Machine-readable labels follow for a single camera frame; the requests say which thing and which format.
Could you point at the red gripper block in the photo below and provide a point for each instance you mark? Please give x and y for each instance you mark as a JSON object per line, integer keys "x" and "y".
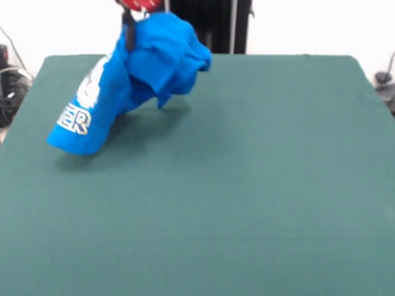
{"x": 139, "y": 3}

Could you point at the dark stand base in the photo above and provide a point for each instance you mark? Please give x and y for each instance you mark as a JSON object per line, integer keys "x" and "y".
{"x": 382, "y": 77}
{"x": 10, "y": 92}

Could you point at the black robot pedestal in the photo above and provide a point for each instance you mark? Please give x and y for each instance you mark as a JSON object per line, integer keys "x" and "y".
{"x": 222, "y": 27}

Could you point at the dark green table cloth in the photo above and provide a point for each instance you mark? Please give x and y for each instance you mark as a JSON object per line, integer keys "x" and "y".
{"x": 262, "y": 185}

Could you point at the blue printed t-shirt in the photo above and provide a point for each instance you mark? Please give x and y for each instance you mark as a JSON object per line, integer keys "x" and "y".
{"x": 148, "y": 68}

